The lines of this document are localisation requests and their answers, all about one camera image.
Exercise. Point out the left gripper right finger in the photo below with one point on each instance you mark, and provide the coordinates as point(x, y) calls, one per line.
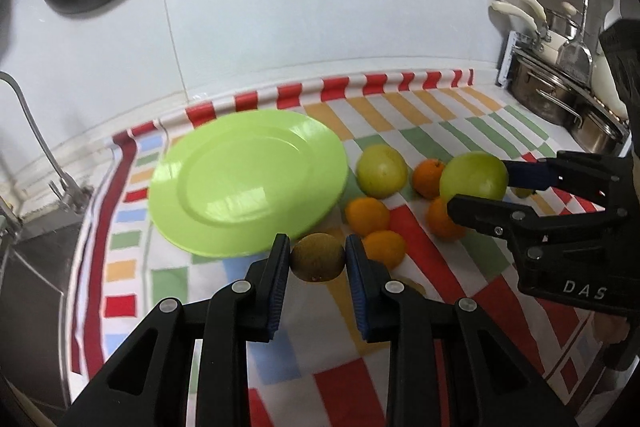
point(450, 365)

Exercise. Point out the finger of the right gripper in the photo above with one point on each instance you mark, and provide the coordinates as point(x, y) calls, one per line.
point(520, 226)
point(538, 175)

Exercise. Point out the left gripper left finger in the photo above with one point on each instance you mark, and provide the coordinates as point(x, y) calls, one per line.
point(146, 380)

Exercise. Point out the small yellow fruit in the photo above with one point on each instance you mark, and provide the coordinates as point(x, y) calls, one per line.
point(522, 193)

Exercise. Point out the green apple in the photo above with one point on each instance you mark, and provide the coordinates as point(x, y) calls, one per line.
point(477, 174)

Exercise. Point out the small mandarin orange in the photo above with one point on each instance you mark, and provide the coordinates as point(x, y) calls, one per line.
point(440, 224)

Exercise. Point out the orange with stem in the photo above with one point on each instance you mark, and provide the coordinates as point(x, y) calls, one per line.
point(426, 177)

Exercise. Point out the yellow-green pear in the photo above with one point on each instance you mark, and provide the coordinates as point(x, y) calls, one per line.
point(381, 171)

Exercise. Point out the large orange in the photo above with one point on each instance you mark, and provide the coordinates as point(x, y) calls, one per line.
point(366, 215)

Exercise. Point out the brown kiwi fruit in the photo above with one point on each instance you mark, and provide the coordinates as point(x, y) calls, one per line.
point(318, 258)

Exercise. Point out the steel cooking pot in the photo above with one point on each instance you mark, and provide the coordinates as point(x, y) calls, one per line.
point(541, 91)

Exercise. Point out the white ceramic jug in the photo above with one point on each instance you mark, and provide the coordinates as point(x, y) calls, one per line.
point(604, 89)

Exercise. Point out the metal spatula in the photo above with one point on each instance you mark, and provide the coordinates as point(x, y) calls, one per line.
point(574, 57)

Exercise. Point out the colourful checkered tablecloth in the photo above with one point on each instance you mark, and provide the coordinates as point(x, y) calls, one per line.
point(318, 371)

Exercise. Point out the chrome sink faucet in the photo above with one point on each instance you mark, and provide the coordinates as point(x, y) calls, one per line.
point(71, 196)

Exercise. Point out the green plastic plate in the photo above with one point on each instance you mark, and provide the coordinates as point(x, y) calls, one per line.
point(228, 187)

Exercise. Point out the cream handled pan lower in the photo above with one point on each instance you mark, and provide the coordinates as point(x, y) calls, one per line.
point(537, 37)

